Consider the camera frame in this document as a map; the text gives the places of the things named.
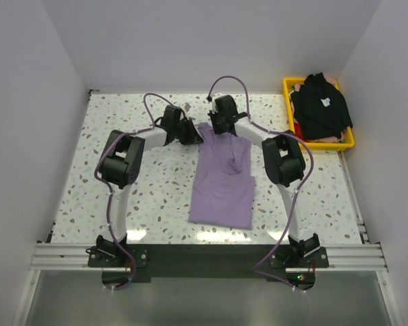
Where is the pink garment in bin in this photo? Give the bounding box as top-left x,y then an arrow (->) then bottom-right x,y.
317,130 -> 347,143

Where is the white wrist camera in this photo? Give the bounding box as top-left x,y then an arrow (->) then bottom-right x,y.
183,103 -> 191,112
212,93 -> 224,102

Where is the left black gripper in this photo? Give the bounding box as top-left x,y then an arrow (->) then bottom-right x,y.
173,117 -> 203,146

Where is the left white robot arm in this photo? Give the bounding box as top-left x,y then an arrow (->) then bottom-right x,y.
94,105 -> 203,266

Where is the red garment in bin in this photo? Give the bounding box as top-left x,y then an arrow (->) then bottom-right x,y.
294,123 -> 305,141

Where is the yellow plastic bin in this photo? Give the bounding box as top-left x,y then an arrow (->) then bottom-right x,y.
282,77 -> 356,151

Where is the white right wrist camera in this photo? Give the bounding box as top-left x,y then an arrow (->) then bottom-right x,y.
212,93 -> 224,102

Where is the black t-shirt in bin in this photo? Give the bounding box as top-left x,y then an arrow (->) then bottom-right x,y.
289,73 -> 353,142

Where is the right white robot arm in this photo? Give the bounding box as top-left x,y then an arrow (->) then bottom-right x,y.
207,95 -> 320,267

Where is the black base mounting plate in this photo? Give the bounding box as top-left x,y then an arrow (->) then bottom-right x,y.
86,244 -> 330,285

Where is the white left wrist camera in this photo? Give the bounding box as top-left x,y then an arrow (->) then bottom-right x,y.
183,103 -> 191,112

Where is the purple t-shirt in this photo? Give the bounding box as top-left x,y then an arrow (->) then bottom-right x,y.
188,123 -> 256,230

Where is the aluminium frame rail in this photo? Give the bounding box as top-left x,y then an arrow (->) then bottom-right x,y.
30,243 -> 388,272

